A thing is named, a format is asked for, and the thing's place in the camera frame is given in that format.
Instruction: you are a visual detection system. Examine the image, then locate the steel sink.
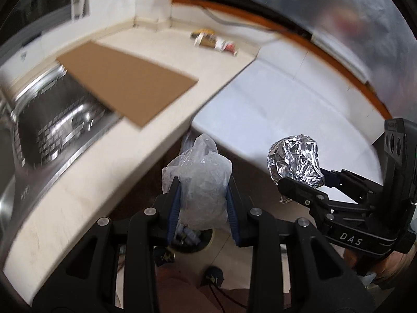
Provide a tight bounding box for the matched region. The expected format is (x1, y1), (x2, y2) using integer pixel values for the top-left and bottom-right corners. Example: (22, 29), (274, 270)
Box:
(0, 63), (122, 238)

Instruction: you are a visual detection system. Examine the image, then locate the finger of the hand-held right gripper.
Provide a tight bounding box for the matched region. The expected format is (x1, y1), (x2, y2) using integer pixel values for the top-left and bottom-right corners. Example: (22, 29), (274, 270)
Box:
(277, 177), (372, 233)
(319, 168), (385, 203)

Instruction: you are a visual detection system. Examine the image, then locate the yellow wrapper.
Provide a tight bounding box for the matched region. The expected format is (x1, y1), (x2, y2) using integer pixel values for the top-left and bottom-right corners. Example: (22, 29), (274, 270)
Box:
(191, 29), (217, 48)

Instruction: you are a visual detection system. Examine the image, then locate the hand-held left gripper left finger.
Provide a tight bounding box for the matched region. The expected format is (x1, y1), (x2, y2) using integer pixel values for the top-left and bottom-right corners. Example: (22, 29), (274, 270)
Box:
(33, 176), (183, 313)

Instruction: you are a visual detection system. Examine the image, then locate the person's leg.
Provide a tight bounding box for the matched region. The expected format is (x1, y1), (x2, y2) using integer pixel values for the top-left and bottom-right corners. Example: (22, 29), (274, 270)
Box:
(156, 264), (294, 313)

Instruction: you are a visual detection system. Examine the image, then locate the dark window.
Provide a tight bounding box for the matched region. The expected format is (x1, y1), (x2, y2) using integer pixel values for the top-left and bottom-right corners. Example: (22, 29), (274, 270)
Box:
(0, 0), (89, 41)

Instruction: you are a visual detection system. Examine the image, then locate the round waste bin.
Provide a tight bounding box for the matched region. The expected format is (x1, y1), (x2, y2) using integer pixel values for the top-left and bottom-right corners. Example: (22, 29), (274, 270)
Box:
(156, 224), (216, 255)

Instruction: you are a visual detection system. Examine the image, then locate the clear plastic bag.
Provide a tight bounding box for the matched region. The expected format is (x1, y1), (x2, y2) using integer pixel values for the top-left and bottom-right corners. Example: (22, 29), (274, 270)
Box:
(162, 134), (232, 230)

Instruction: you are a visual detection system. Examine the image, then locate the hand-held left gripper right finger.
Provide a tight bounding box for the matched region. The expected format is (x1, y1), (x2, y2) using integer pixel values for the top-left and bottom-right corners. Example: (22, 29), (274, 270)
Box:
(226, 178), (380, 313)

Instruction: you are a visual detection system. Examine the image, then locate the foil ball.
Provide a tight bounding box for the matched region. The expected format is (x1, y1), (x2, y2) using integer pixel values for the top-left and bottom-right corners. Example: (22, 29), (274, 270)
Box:
(267, 134), (326, 203)

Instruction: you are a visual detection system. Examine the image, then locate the brown cardboard sheet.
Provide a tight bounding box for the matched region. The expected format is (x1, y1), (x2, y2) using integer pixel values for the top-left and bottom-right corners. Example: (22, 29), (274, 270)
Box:
(56, 41), (199, 128)

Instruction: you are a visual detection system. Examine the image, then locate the red white small packet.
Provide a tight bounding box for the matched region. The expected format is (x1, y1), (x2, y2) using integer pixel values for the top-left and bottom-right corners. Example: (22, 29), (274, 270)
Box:
(215, 38), (239, 57)

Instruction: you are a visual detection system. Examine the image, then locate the person's right hand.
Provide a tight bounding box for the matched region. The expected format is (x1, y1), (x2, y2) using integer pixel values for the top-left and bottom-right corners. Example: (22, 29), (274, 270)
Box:
(371, 244), (417, 288)

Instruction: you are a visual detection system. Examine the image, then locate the large translucent plastic bag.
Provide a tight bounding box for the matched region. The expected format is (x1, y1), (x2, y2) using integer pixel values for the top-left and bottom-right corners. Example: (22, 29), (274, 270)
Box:
(277, 0), (412, 111)

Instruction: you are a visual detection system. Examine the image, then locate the dark blue shoe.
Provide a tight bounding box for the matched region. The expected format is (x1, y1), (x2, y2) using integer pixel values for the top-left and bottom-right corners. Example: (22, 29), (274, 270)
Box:
(156, 247), (175, 267)
(202, 266), (225, 288)

